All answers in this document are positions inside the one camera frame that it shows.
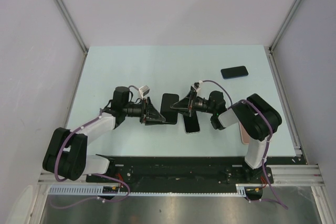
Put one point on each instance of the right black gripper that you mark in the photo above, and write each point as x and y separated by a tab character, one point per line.
187	104

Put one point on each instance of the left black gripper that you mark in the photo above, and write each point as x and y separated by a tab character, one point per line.
149	115

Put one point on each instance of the black phone case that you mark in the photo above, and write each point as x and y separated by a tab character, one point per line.
170	115

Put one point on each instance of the black teal phone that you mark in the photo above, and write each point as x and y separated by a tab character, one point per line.
191	124

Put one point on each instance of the clear phone case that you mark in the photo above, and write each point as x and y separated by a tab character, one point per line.
193	132

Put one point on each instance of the dark blue phone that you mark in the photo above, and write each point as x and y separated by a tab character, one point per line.
234	72

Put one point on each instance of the pink phone case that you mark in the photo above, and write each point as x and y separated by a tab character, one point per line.
245	138

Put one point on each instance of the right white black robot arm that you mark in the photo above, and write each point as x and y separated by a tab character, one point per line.
259	119

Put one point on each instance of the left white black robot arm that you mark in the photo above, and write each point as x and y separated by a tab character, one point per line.
67	156

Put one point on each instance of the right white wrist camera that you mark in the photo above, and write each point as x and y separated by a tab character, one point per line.
196	86

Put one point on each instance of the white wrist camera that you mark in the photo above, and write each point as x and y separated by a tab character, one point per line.
196	86
143	91

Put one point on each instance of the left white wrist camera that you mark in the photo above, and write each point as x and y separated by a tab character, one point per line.
143	91

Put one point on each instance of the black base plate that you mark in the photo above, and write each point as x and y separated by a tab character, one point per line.
226	169

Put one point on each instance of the right aluminium frame post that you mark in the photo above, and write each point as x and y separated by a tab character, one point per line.
285	24

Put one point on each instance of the aluminium frame post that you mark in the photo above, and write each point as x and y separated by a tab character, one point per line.
71	25
285	24

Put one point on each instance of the white slotted cable duct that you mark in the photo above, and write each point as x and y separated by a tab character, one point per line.
100	190

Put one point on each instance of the aluminium front rail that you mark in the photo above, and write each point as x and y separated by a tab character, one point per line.
49	178

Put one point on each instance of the left aluminium frame post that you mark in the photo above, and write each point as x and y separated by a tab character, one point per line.
71	25

